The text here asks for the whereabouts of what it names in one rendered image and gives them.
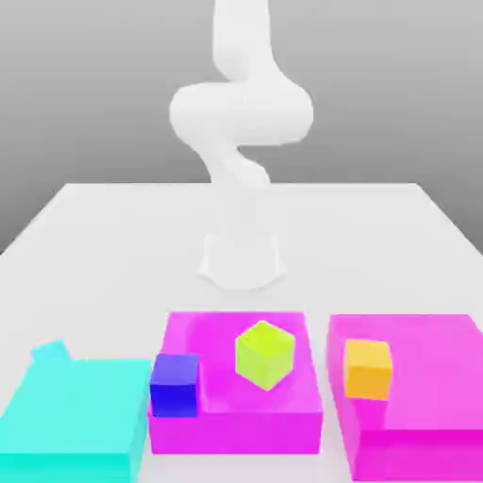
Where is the small yellow-green cube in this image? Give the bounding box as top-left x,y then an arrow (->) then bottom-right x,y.
234,319 -> 296,392

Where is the small blue cube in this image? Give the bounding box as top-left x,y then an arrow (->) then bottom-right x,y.
149,353 -> 200,419

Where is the small orange cube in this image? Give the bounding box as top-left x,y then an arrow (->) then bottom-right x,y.
343,338 -> 393,402

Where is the small cyan cube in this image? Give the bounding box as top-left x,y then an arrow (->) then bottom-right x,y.
30,339 -> 72,362

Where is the large magenta box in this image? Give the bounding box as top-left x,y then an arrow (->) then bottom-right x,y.
326,313 -> 483,483
146,310 -> 325,456

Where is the large cyan box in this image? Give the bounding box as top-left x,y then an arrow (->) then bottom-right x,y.
0,358 -> 153,483

